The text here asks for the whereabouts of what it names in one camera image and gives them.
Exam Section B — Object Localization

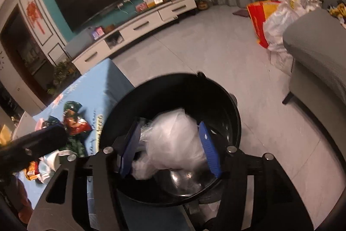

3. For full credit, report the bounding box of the grey sofa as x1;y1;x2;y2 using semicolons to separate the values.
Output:
283;0;345;153

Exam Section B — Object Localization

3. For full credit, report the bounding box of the light blue floral tablecloth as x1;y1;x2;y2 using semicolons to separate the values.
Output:
16;58;136;210

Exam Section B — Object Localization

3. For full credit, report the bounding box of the potted plants left of cabinet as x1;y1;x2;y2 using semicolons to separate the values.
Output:
47;58;77;95

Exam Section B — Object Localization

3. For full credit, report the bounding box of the green red snack wrapper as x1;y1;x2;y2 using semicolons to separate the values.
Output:
59;101;93;157

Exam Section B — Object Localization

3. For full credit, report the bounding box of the white plastic bag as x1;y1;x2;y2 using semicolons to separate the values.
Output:
263;0;306;53

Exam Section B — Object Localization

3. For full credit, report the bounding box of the clear plastic bag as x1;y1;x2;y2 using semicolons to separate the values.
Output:
132;108;207;180

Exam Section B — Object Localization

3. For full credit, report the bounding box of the white TV cabinet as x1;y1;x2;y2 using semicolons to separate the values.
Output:
72;0;196;74

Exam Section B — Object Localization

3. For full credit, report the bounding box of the red yellow shopping bag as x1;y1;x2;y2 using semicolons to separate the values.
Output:
246;0;280;49

